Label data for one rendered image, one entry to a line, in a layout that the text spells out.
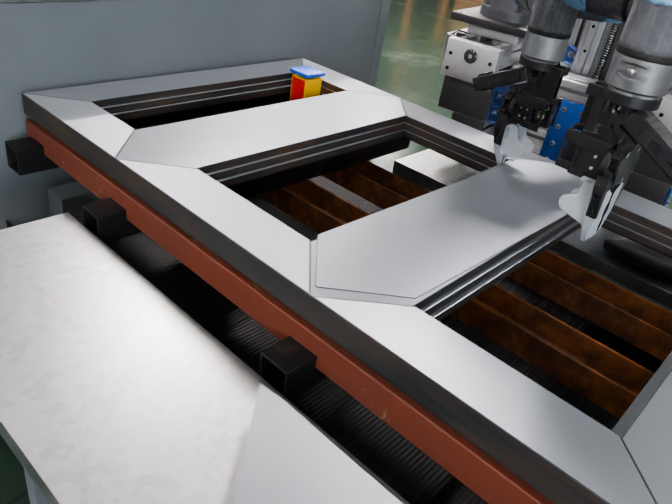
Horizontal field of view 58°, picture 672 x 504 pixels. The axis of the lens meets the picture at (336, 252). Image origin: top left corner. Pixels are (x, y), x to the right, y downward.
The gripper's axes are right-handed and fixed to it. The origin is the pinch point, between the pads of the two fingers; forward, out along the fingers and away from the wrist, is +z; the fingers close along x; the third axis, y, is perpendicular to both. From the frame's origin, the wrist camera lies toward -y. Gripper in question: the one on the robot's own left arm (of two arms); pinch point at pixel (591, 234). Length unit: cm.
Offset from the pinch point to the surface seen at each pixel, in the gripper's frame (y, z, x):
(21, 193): 99, 28, 38
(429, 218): 21.6, 5.6, 7.5
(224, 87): 87, 7, -4
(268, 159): 53, 7, 13
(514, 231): 11.2, 5.6, -1.3
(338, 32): 99, 1, -54
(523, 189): 18.3, 5.6, -17.5
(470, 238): 14.2, 5.6, 7.1
